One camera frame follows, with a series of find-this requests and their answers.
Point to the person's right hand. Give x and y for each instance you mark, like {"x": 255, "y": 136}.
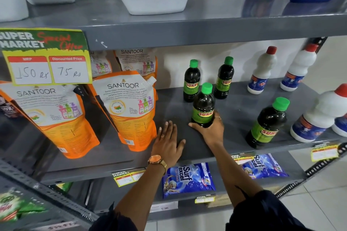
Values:
{"x": 214, "y": 133}

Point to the person's left hand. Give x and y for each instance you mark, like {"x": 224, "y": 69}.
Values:
{"x": 166, "y": 148}

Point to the person's left thumb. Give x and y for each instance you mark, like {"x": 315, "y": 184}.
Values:
{"x": 181, "y": 146}

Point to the person's left middle finger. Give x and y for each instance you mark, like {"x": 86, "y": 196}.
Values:
{"x": 166, "y": 131}

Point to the person's left little finger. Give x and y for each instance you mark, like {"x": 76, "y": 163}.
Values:
{"x": 154, "y": 144}

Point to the person's right thumb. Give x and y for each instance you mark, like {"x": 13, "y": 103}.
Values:
{"x": 195, "y": 126}

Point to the dark bottle with green cap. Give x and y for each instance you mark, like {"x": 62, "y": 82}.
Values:
{"x": 202, "y": 106}
{"x": 224, "y": 79}
{"x": 191, "y": 82}
{"x": 267, "y": 125}

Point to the person's right forearm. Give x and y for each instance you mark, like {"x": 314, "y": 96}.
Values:
{"x": 233, "y": 174}

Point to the person's left forearm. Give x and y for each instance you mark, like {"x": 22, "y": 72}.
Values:
{"x": 141, "y": 189}

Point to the rose gold wristwatch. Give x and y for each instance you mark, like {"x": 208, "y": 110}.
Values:
{"x": 157, "y": 161}

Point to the blue detergent packet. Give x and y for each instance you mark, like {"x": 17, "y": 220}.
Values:
{"x": 267, "y": 167}
{"x": 187, "y": 180}

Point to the orange and white refill pouch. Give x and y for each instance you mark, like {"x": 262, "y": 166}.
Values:
{"x": 130, "y": 109}
{"x": 57, "y": 119}
{"x": 100, "y": 64}
{"x": 137, "y": 60}

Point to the small yellow price tag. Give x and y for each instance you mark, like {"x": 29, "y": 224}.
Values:
{"x": 127, "y": 178}
{"x": 204, "y": 199}
{"x": 324, "y": 152}
{"x": 242, "y": 159}

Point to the grey metal shelf board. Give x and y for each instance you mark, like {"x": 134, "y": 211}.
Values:
{"x": 189, "y": 207}
{"x": 238, "y": 110}
{"x": 217, "y": 23}

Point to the white shelf label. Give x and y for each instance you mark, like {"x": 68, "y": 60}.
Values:
{"x": 164, "y": 206}

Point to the person's dark left sleeve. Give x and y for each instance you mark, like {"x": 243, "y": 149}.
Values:
{"x": 113, "y": 222}

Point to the person's dark sleeve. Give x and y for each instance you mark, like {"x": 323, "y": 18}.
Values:
{"x": 265, "y": 214}
{"x": 113, "y": 222}

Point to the green detergent packet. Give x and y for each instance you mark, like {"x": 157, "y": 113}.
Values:
{"x": 64, "y": 186}
{"x": 16, "y": 205}

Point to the person's dark right sleeve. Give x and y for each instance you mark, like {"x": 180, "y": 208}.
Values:
{"x": 265, "y": 214}

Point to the grey slotted metal upright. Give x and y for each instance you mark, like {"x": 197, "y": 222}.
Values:
{"x": 48, "y": 194}
{"x": 314, "y": 170}

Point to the large green yellow price sign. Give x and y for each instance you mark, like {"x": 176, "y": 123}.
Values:
{"x": 43, "y": 54}

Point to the dark product packet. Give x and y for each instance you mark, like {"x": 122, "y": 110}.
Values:
{"x": 8, "y": 107}

